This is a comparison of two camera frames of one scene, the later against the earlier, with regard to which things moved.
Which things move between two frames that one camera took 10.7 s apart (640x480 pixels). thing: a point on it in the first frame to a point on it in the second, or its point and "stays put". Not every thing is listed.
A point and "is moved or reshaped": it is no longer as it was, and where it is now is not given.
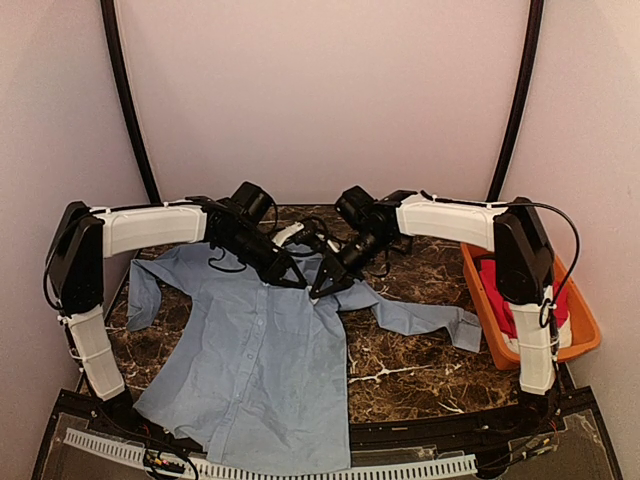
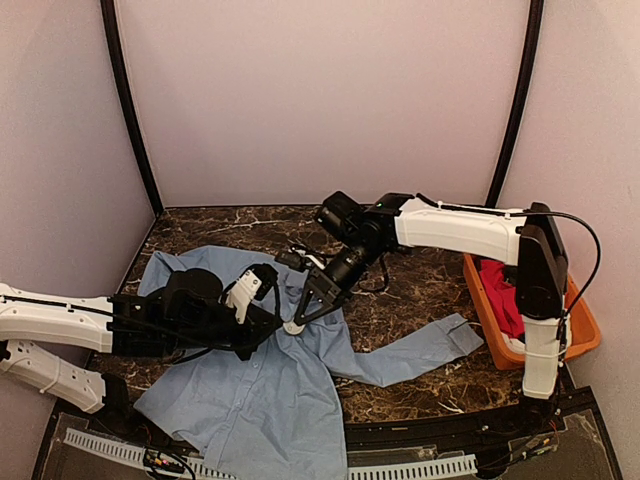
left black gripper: x=274 y=270 to x=256 y=327
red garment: x=503 y=309 stays put
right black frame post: x=532 y=58 stays put
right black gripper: x=340 y=273 to x=330 y=294
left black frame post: x=108 y=10 stays put
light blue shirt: x=249 y=373 is moved or reshaped
